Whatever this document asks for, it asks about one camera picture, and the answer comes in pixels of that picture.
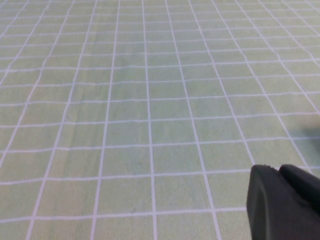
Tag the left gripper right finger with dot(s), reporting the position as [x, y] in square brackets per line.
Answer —
[302, 185]

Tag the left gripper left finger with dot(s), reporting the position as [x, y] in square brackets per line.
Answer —
[270, 212]

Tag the green white checked tablecloth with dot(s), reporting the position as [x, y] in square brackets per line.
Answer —
[125, 100]

